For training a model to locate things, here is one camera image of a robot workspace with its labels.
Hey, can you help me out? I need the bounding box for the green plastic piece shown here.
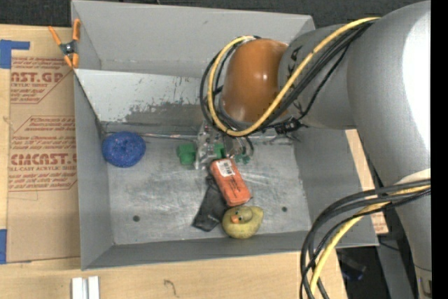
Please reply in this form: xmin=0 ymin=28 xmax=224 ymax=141
xmin=176 ymin=143 xmax=196 ymax=167

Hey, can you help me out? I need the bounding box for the orange block with barcode label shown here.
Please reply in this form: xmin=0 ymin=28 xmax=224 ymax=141
xmin=209 ymin=158 xmax=253 ymax=208

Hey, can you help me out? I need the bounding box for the grey metal bin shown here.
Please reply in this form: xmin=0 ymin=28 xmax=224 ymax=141
xmin=71 ymin=0 xmax=381 ymax=271

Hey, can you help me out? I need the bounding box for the black cloth pouch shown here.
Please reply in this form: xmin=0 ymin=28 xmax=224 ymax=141
xmin=191 ymin=176 xmax=229 ymax=232

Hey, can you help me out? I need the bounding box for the brown cardboard board red print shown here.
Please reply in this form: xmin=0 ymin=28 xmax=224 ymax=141
xmin=0 ymin=23 xmax=390 ymax=265

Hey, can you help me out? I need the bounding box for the yellow rubber duck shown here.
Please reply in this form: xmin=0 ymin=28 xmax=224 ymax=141
xmin=221 ymin=204 xmax=265 ymax=240

